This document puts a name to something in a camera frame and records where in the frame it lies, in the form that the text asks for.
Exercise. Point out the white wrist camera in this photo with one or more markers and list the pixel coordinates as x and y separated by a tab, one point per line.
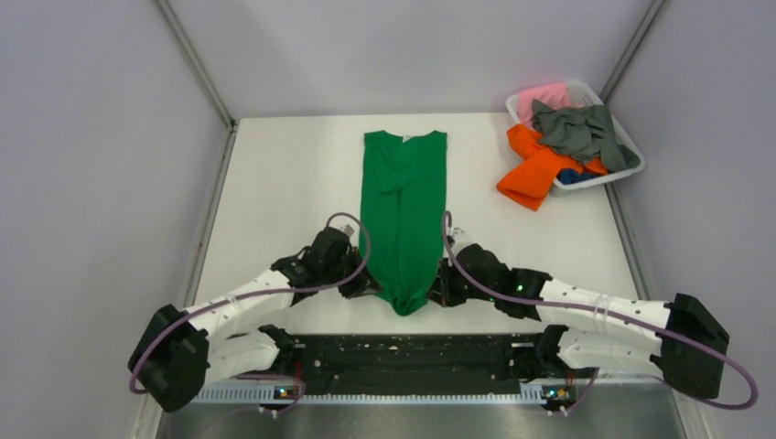
348	230
456	235

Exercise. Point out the white slotted cable duct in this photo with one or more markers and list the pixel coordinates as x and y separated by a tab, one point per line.
273	394

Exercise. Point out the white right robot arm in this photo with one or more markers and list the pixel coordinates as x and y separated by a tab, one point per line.
679	342

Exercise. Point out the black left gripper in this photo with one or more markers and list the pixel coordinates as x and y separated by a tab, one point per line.
362	284

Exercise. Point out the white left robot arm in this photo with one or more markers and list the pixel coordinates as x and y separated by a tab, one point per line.
212	333

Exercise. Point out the pink t shirt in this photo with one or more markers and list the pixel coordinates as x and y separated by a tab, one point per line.
554	95

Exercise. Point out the white plastic laundry bin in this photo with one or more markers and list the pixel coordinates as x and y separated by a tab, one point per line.
583	95

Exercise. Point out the orange t shirt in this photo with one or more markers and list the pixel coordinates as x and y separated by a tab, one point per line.
530	182

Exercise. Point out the grey t shirt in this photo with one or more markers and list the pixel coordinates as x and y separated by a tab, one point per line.
583	133

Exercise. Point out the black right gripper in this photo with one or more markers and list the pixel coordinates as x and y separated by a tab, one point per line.
442	290

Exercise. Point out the blue t shirt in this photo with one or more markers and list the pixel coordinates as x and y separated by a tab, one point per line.
569	176

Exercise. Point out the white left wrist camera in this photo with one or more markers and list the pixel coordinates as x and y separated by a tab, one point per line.
348	230

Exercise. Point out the green t shirt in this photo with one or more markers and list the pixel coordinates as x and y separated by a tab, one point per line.
403	198

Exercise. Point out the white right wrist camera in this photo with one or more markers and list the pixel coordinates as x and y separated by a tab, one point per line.
456	235

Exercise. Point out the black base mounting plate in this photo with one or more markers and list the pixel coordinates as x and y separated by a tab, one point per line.
418	365

